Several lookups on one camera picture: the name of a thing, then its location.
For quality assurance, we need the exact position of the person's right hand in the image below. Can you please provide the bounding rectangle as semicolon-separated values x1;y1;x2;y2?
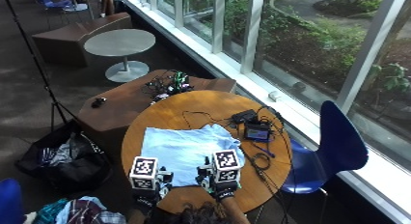
196;155;242;203

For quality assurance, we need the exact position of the person's left hand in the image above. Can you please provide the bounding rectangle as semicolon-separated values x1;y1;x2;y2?
131;166;175;209

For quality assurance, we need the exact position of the white marker cube, left glove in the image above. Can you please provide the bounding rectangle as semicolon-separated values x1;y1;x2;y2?
129;155;161;190

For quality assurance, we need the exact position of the white marker cube, glove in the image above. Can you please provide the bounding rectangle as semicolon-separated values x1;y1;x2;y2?
212;149;242;183
129;155;161;190

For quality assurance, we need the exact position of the white marker cube, right glove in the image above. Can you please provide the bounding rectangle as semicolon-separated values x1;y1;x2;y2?
212;149;242;183

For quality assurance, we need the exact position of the light blue t-shirt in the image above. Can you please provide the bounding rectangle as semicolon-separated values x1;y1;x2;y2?
140;123;246;188

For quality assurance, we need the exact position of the blue pen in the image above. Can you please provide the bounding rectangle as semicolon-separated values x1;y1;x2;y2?
250;142;277;158

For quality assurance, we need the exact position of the small screen device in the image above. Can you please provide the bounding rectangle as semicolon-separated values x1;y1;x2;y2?
244;122;273;142

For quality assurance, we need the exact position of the black electronics box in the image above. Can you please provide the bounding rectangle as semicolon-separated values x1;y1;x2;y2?
230;108;260;125

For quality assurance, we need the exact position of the pile of mixed clothes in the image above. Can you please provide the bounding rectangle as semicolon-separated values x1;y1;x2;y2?
23;195;129;224

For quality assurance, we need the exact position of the brown angular bench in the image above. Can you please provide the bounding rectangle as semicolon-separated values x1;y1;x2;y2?
76;69;238;154
31;12;133;68

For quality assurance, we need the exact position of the black bag of clothes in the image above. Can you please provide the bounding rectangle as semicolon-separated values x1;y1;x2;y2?
16;119;113;194

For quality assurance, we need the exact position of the small black device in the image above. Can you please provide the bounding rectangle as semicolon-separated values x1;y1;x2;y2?
91;97;108;109

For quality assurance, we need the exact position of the small white object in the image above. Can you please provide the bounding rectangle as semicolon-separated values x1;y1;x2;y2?
268;90;284;102

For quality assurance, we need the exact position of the blue plastic chair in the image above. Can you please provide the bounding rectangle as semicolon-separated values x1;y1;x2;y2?
0;178;27;224
34;0;75;10
281;99;370;224

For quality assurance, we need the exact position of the small dark round object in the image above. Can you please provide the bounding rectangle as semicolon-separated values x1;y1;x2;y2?
292;81;309;93

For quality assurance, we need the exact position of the black tripod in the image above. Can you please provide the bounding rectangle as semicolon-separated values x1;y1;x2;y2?
2;0;80;132

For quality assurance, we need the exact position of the black cable bundle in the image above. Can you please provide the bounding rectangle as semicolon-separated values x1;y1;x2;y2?
181;104;297;224

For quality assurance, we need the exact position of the tangle of gloves and cables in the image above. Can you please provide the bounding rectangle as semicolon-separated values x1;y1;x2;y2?
143;70;196;102

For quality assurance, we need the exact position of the round grey pedestal table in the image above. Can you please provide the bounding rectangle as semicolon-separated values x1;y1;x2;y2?
83;28;157;84

